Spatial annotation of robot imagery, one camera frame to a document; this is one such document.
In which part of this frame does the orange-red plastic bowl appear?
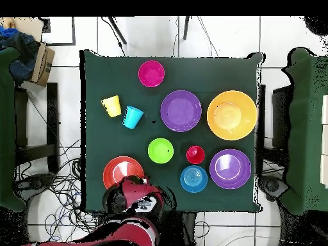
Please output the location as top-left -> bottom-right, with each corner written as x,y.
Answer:
102,156 -> 145,190

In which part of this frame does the green plastic bowl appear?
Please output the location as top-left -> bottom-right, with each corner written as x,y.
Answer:
147,137 -> 175,165

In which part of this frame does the purple plastic bowl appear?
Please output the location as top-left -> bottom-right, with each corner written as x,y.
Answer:
160,90 -> 202,133
209,149 -> 252,190

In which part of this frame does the red plastic cup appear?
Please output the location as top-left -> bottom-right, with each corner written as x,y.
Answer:
186,145 -> 206,165

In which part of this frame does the blue plastic cup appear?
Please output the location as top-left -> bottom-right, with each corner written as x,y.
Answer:
122,105 -> 145,130

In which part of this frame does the dark green tablecloth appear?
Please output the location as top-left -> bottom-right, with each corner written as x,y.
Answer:
79,49 -> 265,213

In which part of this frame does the blue plastic bowl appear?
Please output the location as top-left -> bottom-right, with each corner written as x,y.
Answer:
179,165 -> 209,193

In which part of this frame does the yellow plastic cup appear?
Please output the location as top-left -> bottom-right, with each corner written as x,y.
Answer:
100,95 -> 122,119

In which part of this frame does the pink plastic bowl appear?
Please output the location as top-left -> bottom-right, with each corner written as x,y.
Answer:
138,60 -> 166,88

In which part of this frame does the large yellow-orange plastic bowl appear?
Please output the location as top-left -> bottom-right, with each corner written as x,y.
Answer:
206,90 -> 258,142

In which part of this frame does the black stand leg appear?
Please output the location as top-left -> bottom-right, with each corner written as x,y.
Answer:
107,16 -> 127,45
183,16 -> 191,40

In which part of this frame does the grey black chair base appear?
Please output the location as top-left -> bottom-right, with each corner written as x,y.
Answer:
258,175 -> 289,202

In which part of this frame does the cardboard box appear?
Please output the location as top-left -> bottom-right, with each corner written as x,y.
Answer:
29,42 -> 56,87

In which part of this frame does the green cloth covered side table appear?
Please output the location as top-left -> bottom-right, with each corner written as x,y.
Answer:
279,47 -> 328,216
0,46 -> 28,213

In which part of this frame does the blue fabric bundle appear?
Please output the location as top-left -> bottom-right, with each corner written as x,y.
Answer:
0,25 -> 42,85

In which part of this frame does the tangle of cables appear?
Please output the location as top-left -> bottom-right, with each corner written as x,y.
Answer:
15,138 -> 103,243

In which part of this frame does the black stool frame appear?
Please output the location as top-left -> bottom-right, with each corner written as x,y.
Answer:
13,82 -> 60,175

